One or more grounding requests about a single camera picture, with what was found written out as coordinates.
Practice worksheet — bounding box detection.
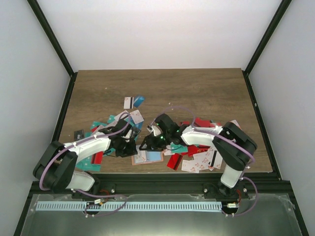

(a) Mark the pink leather card holder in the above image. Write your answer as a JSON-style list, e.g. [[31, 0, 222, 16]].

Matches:
[[131, 151, 163, 165]]

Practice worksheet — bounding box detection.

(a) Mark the blue card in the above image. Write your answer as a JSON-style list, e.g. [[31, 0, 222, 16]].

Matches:
[[133, 95, 145, 108]]

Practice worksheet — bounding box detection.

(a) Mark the light blue slotted rail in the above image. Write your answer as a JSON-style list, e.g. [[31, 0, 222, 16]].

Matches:
[[35, 201, 222, 212]]

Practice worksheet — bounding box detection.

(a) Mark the red card with stripe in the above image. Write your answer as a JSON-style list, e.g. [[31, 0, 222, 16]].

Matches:
[[167, 153, 183, 171]]

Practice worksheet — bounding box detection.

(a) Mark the white card with stripe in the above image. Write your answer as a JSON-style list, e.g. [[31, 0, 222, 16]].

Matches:
[[124, 97, 134, 109]]

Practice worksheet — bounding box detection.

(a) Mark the black membership card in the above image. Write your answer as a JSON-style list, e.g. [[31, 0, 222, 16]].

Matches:
[[74, 129, 85, 141]]

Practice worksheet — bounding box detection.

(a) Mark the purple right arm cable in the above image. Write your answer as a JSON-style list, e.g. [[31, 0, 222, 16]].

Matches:
[[150, 105, 258, 217]]

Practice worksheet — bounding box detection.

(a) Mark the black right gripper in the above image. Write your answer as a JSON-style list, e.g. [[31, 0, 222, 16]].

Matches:
[[141, 131, 172, 152]]

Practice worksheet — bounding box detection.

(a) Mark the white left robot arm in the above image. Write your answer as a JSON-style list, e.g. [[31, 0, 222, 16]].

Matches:
[[33, 119, 140, 199]]

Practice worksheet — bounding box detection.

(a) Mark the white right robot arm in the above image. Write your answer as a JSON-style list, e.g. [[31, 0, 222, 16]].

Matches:
[[139, 114, 257, 198]]

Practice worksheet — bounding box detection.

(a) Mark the black aluminium frame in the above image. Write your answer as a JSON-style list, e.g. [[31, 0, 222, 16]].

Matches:
[[28, 0, 309, 236]]

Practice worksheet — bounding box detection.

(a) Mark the teal chip card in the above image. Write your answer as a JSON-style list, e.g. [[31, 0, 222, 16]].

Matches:
[[170, 143, 188, 153]]

